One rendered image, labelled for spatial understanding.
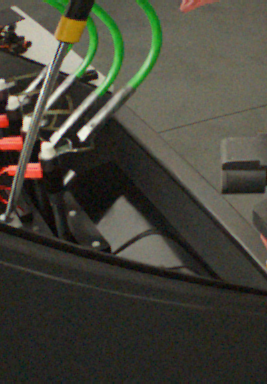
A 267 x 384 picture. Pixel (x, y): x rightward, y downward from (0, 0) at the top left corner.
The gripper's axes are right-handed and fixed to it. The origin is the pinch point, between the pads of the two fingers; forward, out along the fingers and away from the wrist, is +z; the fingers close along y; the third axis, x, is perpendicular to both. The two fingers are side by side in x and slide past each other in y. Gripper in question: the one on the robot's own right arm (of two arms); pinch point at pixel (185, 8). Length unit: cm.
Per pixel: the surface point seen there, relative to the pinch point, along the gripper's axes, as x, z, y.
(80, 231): 17.9, 34.8, -1.5
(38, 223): 14.2, 39.0, 2.7
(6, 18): -78, 39, 4
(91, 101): 9.0, 20.0, 5.7
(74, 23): 52, 0, 33
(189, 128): -138, 61, -114
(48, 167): 19.8, 27.0, 10.1
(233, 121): -138, 46, -129
